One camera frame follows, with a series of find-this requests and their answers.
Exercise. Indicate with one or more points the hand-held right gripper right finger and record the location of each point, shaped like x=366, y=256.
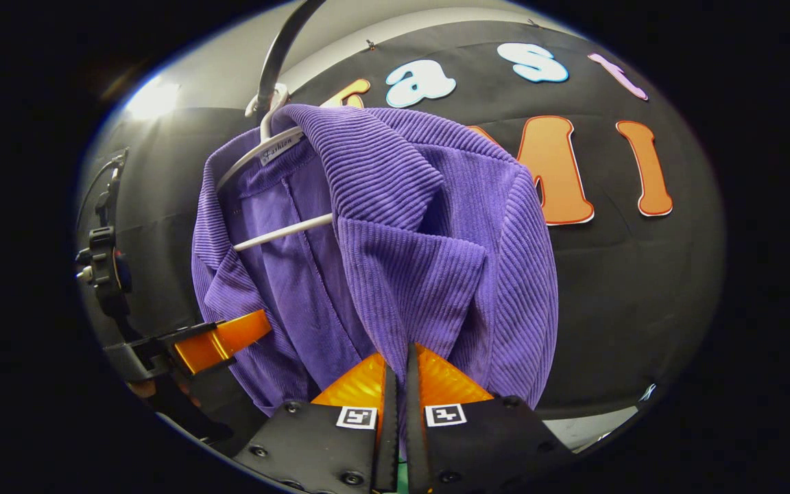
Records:
x=414, y=446

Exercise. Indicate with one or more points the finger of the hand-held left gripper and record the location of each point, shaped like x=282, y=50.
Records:
x=223, y=339

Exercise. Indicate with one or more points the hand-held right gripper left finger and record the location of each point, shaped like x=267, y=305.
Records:
x=388, y=446

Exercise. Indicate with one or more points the white plastic clothes hanger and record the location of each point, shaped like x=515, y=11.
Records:
x=278, y=234

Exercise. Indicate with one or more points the black metal clothes rack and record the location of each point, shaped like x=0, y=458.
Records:
x=280, y=48

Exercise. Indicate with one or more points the ceiling light panel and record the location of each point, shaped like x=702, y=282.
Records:
x=151, y=99

